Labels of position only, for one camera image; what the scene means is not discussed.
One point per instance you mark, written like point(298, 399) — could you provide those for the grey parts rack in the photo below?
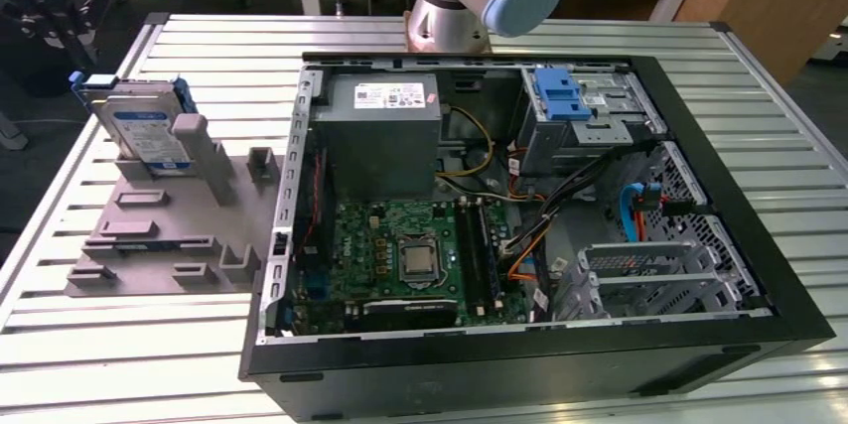
point(173, 215)

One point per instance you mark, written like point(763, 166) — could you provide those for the blue plastic drive latch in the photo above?
point(557, 96)

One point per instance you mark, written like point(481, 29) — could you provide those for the hard disk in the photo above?
point(143, 131)

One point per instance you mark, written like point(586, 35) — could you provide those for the silver CPU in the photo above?
point(419, 259)

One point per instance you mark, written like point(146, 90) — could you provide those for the black RAM slot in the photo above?
point(473, 265)

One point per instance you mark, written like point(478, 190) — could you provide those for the black graphics card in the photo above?
point(405, 312)

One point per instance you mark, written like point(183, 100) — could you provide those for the grey power supply unit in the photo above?
point(378, 156)

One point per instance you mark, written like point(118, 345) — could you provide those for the black open PC case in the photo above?
point(465, 374)

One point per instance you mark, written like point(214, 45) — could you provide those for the CPU socket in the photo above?
point(419, 238)

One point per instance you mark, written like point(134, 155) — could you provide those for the green motherboard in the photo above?
point(371, 225)

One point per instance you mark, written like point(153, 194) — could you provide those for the silver optical drive cage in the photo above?
point(603, 133)

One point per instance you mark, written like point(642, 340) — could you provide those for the RAM stick with blue label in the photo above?
point(494, 255)

